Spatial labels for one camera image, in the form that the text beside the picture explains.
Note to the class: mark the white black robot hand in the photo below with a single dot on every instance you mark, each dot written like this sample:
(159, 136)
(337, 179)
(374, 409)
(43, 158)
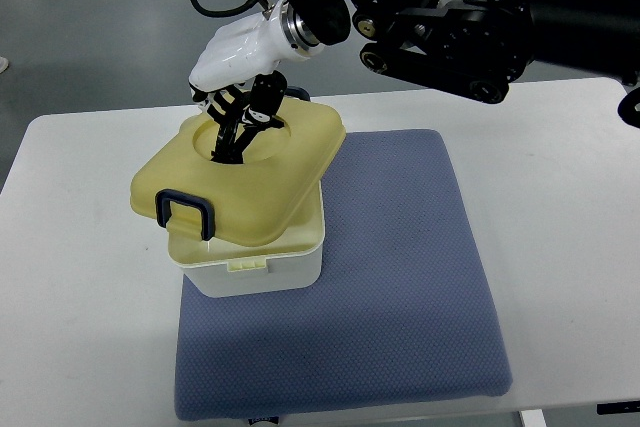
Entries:
(236, 80)

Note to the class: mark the yellow storage box lid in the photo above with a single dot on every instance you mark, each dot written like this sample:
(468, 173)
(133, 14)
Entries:
(253, 203)

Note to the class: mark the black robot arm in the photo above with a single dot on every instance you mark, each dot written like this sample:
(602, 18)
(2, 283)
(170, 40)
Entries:
(469, 48)

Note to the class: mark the white storage box base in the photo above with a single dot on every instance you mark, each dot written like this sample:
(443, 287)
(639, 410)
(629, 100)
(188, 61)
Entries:
(220, 268)

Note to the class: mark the blue textured cushion mat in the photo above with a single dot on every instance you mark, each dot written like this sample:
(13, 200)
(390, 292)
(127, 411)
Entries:
(401, 312)

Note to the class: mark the black table control panel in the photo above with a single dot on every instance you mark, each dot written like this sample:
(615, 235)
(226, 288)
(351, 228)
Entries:
(616, 408)

